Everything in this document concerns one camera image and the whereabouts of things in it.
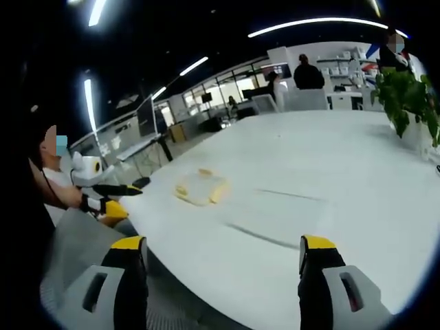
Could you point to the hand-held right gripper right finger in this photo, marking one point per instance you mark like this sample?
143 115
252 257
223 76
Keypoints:
364 309

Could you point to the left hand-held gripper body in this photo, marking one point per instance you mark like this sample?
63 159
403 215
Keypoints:
87 173

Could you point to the white storage shelf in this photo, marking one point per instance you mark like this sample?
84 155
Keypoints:
343 67

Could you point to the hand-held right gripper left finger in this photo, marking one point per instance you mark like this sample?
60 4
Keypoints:
106 309

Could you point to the white side desk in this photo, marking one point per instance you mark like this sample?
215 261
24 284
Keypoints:
137 148

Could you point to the small black monitor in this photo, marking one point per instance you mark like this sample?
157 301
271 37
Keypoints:
206 97

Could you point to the white plant pot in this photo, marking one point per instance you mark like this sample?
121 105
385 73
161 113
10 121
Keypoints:
417 135

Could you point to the straight ceiling light strip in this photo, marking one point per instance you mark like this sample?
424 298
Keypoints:
97 12
90 103
194 66

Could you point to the small black flat object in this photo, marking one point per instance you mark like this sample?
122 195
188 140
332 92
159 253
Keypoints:
141 182

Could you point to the long curved ceiling light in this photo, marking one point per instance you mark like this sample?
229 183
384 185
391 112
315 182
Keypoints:
323 23

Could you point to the dark computer monitor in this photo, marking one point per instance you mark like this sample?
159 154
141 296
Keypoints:
147 117

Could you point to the brown cardboard box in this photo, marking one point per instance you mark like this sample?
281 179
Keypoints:
178 133

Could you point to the green potted plant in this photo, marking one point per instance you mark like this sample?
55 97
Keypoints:
405 93

